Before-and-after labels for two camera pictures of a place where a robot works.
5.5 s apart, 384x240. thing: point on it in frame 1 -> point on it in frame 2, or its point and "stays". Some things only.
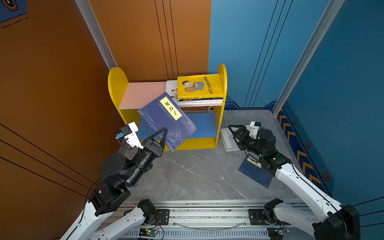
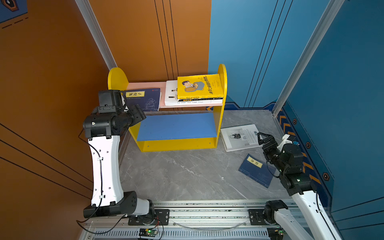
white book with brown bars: x=171 y=89 stays
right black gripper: x=242 y=129 -> x=270 y=139
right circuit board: x=276 y=233 stays
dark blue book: x=252 y=167 stays
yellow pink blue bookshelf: x=131 y=96 stays
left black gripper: x=153 y=148 -> x=137 y=113
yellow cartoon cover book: x=199 y=86 stays
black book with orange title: x=200 y=99 stays
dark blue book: x=164 y=112 -> x=149 y=99
